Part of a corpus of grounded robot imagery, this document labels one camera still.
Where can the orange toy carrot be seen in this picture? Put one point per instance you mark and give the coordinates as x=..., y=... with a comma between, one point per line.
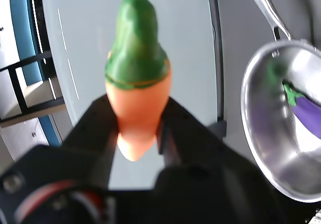
x=138, y=70

